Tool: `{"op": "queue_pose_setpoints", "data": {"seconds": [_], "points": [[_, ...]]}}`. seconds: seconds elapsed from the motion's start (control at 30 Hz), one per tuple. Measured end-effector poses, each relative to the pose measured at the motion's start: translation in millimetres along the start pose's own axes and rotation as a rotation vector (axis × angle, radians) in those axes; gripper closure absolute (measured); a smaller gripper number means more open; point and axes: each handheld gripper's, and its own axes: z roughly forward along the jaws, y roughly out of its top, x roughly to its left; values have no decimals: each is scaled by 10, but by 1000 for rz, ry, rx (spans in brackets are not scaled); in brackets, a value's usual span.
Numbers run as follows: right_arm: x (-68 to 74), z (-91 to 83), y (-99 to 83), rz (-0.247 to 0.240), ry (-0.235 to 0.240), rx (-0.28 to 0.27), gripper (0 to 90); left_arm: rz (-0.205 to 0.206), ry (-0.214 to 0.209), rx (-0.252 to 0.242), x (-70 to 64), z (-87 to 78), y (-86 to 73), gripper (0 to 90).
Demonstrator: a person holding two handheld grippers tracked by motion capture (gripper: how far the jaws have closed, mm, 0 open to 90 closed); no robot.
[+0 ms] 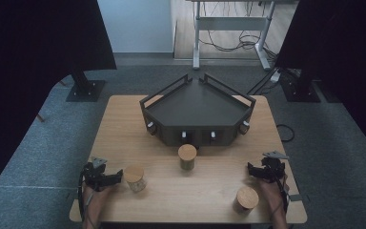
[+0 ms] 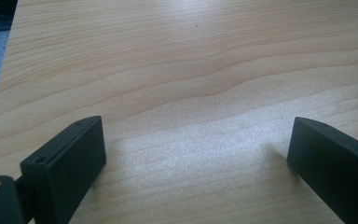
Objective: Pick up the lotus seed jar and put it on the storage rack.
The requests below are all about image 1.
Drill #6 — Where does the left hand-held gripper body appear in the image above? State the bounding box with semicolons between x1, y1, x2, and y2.
81;156;110;193

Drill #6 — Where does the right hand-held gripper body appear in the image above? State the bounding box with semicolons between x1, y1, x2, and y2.
259;150;290;184

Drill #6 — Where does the glass jar with pale beans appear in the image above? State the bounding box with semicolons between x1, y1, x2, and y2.
123;164;148;194

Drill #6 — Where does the glass jar with dark contents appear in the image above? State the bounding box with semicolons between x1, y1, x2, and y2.
233;185;260;215

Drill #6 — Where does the glass jar with green contents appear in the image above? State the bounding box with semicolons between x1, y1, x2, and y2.
177;143;198;171

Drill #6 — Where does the black corner shelf rack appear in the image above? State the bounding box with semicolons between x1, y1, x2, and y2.
138;73;257;148

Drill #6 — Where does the person's left hand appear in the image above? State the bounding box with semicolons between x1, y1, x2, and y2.
83;184;114;209

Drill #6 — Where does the person's right hand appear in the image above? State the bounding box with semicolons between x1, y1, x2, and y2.
256;177;288;212

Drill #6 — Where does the black stand base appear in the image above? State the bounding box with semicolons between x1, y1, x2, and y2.
66;70;107;103
279;68;322;103

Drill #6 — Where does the white power strip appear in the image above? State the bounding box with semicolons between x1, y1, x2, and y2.
270;70;282;84

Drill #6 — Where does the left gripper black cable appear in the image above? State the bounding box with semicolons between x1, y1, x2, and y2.
76;171;92;225

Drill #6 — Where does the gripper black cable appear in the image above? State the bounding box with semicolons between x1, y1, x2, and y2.
274;173;291;215
76;171;92;225

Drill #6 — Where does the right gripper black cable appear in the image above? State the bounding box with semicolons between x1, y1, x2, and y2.
274;173;291;215

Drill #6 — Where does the black cable loop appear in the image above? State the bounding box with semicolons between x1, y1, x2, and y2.
275;123;296;143

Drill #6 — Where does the tangle of black cables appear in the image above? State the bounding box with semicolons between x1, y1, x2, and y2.
199;30;279;62

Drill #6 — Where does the white desk frame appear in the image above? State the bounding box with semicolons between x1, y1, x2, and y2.
185;0;299;72

